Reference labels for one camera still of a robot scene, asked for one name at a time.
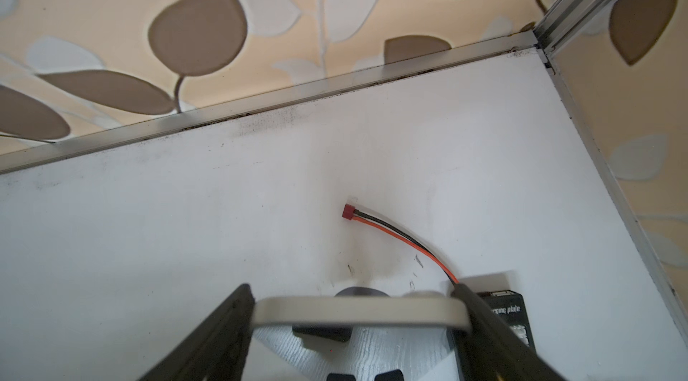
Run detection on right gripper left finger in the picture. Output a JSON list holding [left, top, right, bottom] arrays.
[[141, 284, 255, 380]]

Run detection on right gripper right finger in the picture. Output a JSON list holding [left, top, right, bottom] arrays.
[[451, 284, 564, 380]]

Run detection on tall black phone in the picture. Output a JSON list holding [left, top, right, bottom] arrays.
[[251, 296, 472, 334]]

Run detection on round stand of rear phone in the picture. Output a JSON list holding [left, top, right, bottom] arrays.
[[253, 292, 453, 380]]

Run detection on black charger board yellow plugs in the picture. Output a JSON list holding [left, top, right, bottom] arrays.
[[341, 203, 538, 352]]

